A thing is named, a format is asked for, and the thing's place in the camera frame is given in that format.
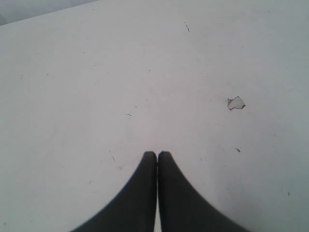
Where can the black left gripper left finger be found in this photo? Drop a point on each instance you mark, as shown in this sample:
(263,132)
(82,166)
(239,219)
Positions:
(133,209)

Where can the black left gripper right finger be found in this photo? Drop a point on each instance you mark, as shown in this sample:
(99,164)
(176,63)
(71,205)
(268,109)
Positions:
(181,207)

